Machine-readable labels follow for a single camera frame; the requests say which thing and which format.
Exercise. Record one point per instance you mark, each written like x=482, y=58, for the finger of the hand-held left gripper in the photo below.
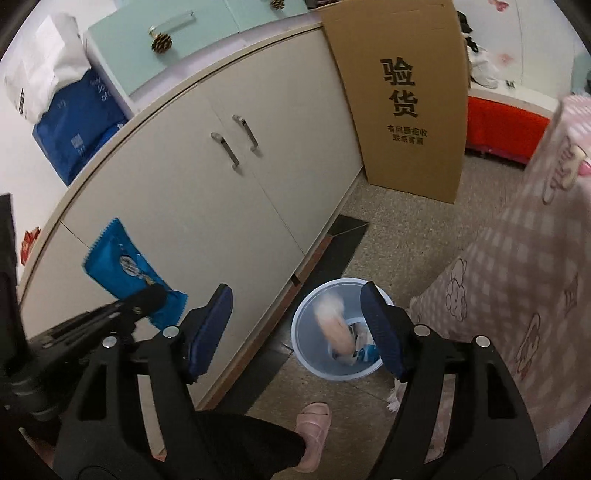
x=147, y=300

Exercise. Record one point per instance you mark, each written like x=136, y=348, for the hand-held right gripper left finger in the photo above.
x=214, y=323

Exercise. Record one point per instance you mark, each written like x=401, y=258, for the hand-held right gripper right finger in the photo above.
x=383, y=332

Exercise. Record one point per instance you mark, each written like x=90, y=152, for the peach-coloured soft packet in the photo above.
x=333, y=323

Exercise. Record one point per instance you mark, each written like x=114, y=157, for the blue snack packet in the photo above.
x=115, y=258

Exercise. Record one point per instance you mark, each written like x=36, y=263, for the pale blue plastic bin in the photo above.
x=308, y=334

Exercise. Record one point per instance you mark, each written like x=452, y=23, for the blue and white wrapper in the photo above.
x=364, y=353

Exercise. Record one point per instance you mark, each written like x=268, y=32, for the crumpled white tissue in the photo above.
x=396, y=397

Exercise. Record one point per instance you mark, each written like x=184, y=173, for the beige cabinet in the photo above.
x=184, y=207

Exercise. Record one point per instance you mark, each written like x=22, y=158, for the pink slipper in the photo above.
x=314, y=429

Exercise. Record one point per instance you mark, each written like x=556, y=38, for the person's leg black trousers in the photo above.
x=249, y=443

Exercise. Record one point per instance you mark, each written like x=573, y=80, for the red printed packet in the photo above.
x=28, y=244

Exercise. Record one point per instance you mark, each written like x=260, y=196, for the blue plastic package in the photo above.
x=74, y=138

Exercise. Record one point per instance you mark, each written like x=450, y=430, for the tall cardboard box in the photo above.
x=406, y=152

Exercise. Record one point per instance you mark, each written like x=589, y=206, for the red cloth covered platform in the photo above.
x=503, y=131

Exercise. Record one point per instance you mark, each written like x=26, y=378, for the teal drawer unit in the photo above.
x=138, y=60

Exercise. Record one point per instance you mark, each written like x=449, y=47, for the pine cone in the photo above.
x=277, y=3
x=161, y=43

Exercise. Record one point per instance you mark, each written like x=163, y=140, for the white plastic bag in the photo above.
x=41, y=60
x=482, y=69

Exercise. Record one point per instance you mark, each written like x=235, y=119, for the white board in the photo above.
x=526, y=98

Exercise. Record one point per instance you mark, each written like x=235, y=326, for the pale pink butterfly sticker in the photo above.
x=506, y=58

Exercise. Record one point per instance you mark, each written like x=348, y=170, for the black garment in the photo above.
x=465, y=25

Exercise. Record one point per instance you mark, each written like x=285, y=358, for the white wardrobe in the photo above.
x=535, y=41

